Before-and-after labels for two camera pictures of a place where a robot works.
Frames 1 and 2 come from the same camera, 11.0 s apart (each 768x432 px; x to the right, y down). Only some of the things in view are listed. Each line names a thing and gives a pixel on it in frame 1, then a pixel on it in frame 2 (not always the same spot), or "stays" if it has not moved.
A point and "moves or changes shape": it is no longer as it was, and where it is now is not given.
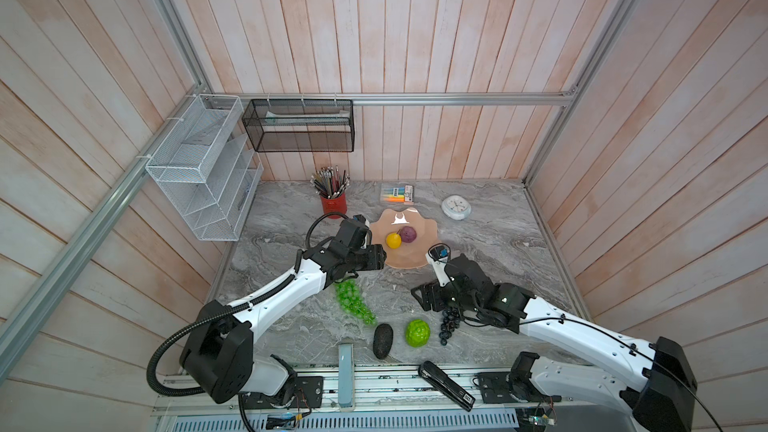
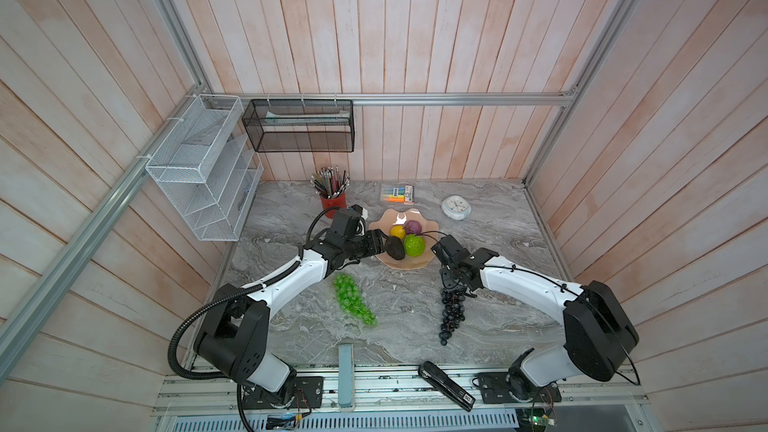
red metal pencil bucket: (338, 204) stays
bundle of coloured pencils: (330, 182) stays
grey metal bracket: (346, 376) stays
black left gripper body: (351, 259) stays
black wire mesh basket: (301, 125) stays
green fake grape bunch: (351, 301) stays
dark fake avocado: (382, 340) to (395, 248)
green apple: (417, 333) to (414, 245)
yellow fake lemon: (394, 240) moves or changes shape
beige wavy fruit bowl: (406, 236) stays
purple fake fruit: (408, 234) moves or changes shape
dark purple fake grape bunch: (451, 321) stays
